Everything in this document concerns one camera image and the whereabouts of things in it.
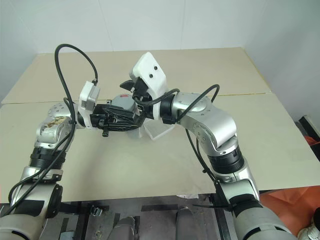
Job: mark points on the black metal table frame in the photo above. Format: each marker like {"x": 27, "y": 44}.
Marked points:
{"x": 160, "y": 207}

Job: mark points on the clear plastic box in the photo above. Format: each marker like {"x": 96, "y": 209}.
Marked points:
{"x": 160, "y": 130}

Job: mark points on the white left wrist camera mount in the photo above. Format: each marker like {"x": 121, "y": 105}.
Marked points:
{"x": 87, "y": 100}

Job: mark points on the clear jar with grey lid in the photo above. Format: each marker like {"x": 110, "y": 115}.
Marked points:
{"x": 122, "y": 102}

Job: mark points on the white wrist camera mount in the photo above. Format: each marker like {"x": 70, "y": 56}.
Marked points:
{"x": 87, "y": 100}
{"x": 150, "y": 66}

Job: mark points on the orange plastic bag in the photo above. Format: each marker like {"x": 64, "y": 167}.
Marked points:
{"x": 292, "y": 207}

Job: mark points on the white tape scrap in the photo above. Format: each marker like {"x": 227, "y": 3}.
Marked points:
{"x": 187, "y": 195}

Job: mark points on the white round object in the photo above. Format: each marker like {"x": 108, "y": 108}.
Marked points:
{"x": 310, "y": 231}

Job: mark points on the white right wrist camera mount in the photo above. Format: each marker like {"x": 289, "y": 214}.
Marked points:
{"x": 150, "y": 66}

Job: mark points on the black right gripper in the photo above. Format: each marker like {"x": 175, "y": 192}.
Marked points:
{"x": 143, "y": 92}

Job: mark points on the grey rounded shape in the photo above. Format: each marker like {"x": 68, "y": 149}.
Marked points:
{"x": 126, "y": 228}

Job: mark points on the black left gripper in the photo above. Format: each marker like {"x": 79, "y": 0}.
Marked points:
{"x": 98, "y": 121}

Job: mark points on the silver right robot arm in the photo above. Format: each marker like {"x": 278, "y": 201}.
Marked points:
{"x": 215, "y": 125}

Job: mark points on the black and orange equipment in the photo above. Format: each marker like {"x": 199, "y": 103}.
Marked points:
{"x": 311, "y": 135}

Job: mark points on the silver metal clamp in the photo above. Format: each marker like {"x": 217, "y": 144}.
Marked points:
{"x": 96, "y": 210}

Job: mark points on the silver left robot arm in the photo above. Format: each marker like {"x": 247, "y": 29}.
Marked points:
{"x": 47, "y": 135}

